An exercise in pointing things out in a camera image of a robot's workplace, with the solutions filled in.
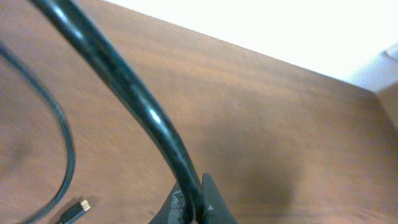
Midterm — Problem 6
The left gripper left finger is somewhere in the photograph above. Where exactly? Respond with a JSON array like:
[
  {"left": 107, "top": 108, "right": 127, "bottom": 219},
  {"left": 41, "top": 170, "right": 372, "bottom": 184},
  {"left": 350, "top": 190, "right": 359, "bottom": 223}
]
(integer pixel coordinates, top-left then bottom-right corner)
[{"left": 149, "top": 182, "right": 186, "bottom": 224}]

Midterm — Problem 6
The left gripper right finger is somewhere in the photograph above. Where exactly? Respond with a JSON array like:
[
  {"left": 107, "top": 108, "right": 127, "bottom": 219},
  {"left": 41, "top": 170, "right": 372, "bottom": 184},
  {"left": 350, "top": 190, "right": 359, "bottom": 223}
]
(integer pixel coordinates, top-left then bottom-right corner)
[{"left": 202, "top": 173, "right": 238, "bottom": 224}]

